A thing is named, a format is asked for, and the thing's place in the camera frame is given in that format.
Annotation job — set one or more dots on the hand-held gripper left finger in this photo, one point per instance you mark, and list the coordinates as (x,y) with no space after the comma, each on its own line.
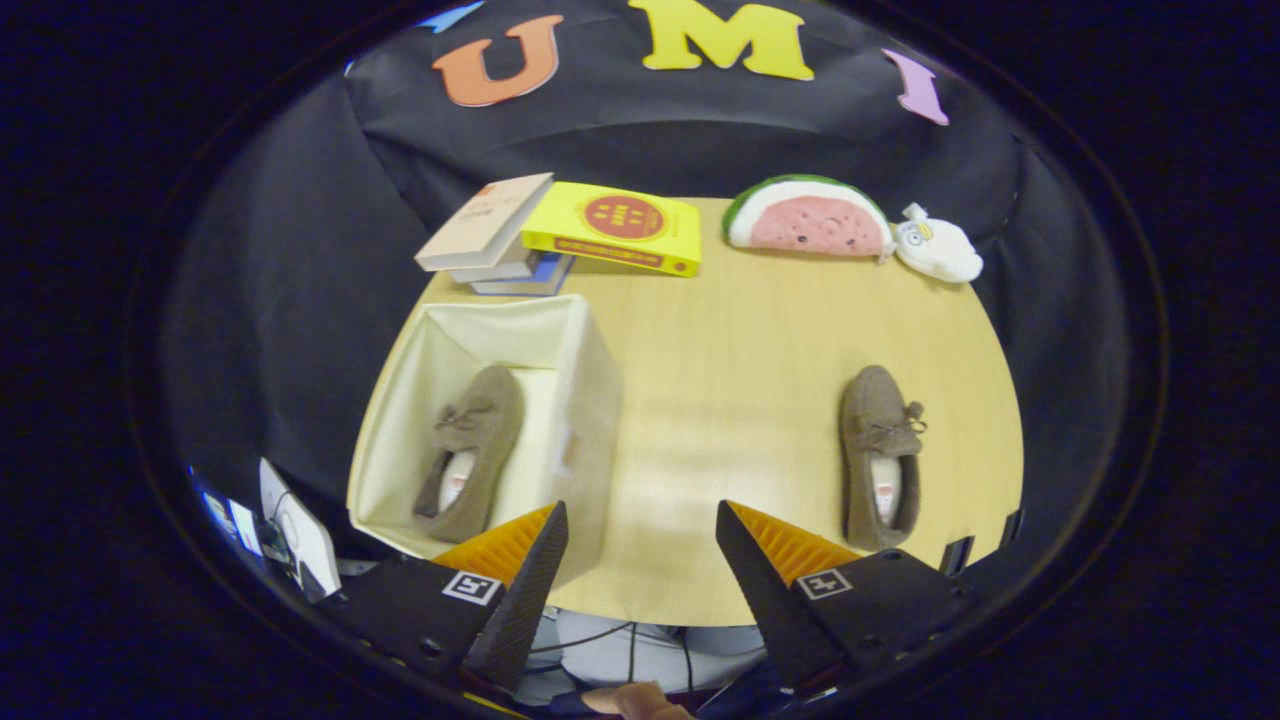
(525,600)

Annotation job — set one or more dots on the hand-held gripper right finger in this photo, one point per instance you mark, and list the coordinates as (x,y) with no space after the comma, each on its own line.
(770,600)

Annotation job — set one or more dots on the brown suede shoe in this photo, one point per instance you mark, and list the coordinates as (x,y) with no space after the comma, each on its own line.
(490,400)
(870,400)

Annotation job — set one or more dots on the beige fabric storage box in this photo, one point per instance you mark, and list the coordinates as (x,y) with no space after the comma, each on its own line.
(590,400)

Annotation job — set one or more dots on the pale grey object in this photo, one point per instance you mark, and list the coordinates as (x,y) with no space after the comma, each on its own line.
(600,655)

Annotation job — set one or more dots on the black table edge clip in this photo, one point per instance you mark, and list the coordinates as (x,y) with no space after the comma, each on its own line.
(957,556)
(1012,526)

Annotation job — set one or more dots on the white flat device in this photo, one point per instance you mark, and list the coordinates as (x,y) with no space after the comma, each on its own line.
(305,540)

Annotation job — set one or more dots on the blue printed packet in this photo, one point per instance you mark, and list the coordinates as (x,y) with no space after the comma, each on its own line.
(235,525)

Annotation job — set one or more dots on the watermelon slice plush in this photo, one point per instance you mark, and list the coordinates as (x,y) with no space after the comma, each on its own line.
(810,225)

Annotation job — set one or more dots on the beige book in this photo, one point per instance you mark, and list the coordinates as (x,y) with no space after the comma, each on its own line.
(480,225)

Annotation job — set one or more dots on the yellow book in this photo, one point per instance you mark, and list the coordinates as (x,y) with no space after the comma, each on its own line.
(670,235)

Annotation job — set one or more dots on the white plush toy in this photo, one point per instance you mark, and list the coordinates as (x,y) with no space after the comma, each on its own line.
(945,255)

